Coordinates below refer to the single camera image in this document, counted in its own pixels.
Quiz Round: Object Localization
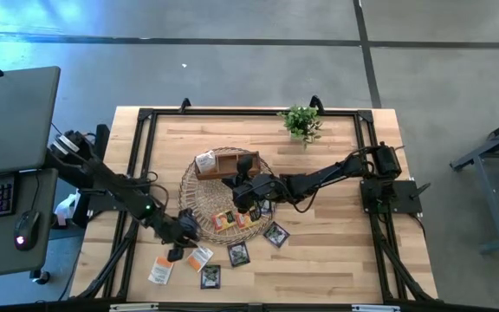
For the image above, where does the woven round placemat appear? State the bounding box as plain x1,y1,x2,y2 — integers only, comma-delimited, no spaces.
178,146,277,246

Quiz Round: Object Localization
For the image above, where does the dark green tea packet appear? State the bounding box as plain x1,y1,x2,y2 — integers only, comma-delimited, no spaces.
199,263,223,290
226,241,252,268
257,198,275,217
262,221,291,249

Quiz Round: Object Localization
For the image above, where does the grey desk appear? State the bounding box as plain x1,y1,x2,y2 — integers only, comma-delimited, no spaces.
0,66,62,281

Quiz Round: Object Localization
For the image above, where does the black desk caster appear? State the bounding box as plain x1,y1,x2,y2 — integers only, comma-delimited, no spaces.
29,269,51,286

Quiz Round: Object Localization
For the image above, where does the wooden tea organizer box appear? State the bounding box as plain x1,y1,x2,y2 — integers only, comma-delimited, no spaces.
193,149,262,182

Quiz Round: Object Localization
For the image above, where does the blue-grey metal stand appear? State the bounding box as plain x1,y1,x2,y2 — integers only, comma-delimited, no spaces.
450,110,499,256

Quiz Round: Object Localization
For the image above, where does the white crumpled bag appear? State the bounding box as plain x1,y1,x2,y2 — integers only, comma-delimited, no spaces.
53,192,81,230

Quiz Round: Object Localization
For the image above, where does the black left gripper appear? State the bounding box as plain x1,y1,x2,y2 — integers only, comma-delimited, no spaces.
162,206,203,263

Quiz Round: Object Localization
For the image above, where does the potted green plant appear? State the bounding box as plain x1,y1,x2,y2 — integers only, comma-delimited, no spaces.
276,104,324,151

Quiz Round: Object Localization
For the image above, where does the orange yellow tea packet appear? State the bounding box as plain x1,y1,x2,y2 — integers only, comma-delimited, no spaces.
235,208,262,231
211,210,237,233

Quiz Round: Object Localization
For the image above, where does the white frame bracket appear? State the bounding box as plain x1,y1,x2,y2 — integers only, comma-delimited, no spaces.
352,304,401,312
109,302,159,312

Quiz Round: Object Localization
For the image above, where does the white and orange tea packet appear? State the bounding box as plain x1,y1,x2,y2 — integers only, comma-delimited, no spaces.
185,244,215,274
146,256,175,286
194,150,217,175

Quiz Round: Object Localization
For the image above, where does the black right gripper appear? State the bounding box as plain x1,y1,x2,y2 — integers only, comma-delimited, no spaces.
230,154,286,223

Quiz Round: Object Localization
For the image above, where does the black computer mouse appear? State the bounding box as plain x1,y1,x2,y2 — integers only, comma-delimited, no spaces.
13,210,42,252

